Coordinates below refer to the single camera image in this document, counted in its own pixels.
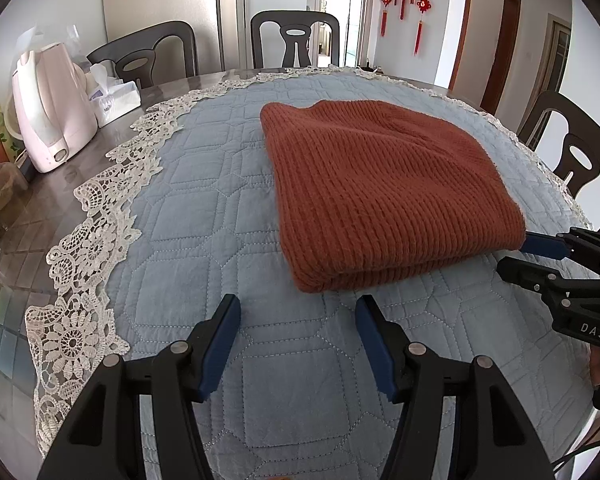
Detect rust knit sweater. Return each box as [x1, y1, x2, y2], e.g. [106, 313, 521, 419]
[260, 100, 527, 293]

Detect brown panelled door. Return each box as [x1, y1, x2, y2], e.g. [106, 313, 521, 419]
[532, 12, 573, 108]

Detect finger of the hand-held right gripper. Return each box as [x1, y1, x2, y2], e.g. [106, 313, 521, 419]
[496, 256, 600, 311]
[522, 226, 600, 281]

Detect white tissue box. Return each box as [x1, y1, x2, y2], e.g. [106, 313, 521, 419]
[87, 62, 143, 128]

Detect clear plastic bag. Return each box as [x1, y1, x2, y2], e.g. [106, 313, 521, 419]
[22, 24, 94, 73]

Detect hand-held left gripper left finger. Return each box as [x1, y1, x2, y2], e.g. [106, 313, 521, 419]
[37, 294, 242, 480]

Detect glass jar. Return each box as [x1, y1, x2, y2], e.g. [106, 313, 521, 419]
[0, 161, 29, 226]

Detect black cable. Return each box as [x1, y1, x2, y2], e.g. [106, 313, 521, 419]
[550, 437, 600, 478]

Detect dark dining chair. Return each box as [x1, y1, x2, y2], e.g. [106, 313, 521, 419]
[86, 21, 199, 89]
[250, 10, 341, 70]
[517, 91, 600, 238]

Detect brown wooden door frame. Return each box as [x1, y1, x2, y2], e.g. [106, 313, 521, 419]
[447, 0, 523, 117]

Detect blue quilted lace-trimmed mat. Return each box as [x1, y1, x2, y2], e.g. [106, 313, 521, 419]
[25, 65, 598, 480]

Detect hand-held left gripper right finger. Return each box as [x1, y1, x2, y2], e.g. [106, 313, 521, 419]
[355, 294, 556, 480]

